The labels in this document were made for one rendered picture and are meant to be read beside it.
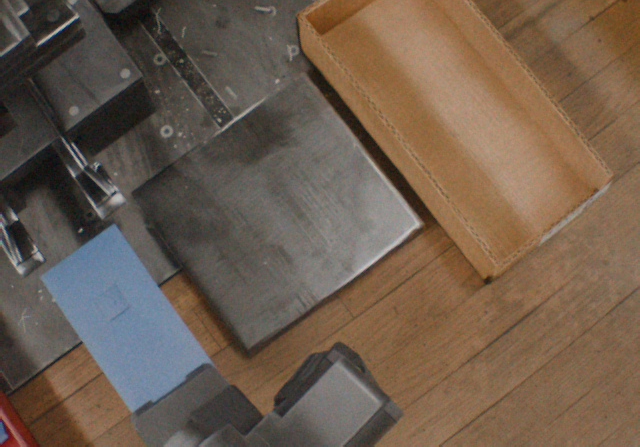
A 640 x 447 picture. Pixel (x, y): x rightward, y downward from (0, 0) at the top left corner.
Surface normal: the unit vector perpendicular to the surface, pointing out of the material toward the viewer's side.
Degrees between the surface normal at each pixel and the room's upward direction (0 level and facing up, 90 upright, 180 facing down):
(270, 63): 0
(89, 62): 0
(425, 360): 0
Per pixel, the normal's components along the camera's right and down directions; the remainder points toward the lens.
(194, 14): -0.03, -0.25
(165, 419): 0.31, 0.15
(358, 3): 0.59, 0.77
